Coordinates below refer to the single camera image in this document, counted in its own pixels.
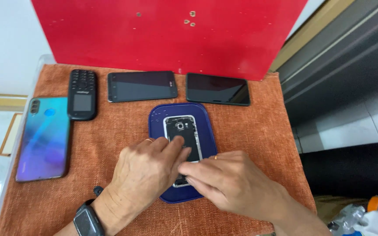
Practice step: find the person's left hand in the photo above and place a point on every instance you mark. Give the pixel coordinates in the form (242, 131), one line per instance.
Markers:
(143, 170)

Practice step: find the person's right hand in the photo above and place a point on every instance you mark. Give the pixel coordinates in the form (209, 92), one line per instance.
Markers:
(238, 183)

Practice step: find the orange woven cloth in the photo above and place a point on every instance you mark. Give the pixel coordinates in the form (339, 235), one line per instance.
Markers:
(241, 137)

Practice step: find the blue work mat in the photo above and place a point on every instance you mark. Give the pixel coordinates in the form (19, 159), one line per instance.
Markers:
(182, 121)

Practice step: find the black smartwatch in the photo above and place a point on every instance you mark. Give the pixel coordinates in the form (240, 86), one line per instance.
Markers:
(89, 220)

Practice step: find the black smartphone silver edge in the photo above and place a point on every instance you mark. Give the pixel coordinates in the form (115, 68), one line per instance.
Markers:
(142, 86)

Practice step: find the black smartphone dark edge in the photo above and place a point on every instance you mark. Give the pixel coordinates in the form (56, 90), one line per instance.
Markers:
(218, 89)

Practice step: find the black keypad phone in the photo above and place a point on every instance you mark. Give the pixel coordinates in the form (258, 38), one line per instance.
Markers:
(82, 94)

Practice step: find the blue gradient smartphone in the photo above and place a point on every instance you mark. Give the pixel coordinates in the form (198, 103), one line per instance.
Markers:
(44, 139)

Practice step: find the heap of plastic bags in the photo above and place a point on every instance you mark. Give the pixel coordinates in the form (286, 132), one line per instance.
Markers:
(363, 218)

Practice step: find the red board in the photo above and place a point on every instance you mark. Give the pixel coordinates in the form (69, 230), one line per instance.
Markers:
(162, 32)

